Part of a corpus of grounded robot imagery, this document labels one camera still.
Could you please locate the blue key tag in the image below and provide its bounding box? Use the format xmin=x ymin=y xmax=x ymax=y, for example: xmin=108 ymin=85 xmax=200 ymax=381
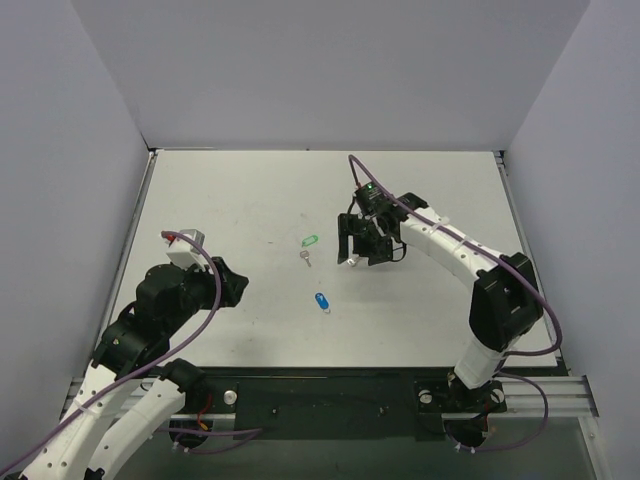
xmin=315 ymin=292 xmax=330 ymax=310

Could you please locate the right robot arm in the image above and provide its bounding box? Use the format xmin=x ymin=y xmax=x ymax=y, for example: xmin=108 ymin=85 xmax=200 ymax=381
xmin=337 ymin=183 xmax=543 ymax=411

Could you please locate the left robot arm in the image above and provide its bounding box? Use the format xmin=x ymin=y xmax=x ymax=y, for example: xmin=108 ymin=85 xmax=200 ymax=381
xmin=1 ymin=257 xmax=249 ymax=479

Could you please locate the green key tag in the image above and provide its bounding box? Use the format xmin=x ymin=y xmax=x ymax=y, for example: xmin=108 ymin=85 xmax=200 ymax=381
xmin=301 ymin=235 xmax=319 ymax=247

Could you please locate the silver key on table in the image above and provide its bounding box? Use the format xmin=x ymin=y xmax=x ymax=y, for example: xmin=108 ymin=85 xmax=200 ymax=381
xmin=299 ymin=250 xmax=312 ymax=267

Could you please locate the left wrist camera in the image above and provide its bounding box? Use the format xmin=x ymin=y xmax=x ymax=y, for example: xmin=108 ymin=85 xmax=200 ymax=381
xmin=162 ymin=229 xmax=208 ymax=271

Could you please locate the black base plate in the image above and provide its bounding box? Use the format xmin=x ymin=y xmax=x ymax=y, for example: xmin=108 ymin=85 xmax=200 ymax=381
xmin=87 ymin=365 xmax=571 ymax=443

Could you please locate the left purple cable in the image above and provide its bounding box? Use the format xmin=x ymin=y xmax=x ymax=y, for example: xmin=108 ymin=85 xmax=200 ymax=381
xmin=0 ymin=229 xmax=263 ymax=473

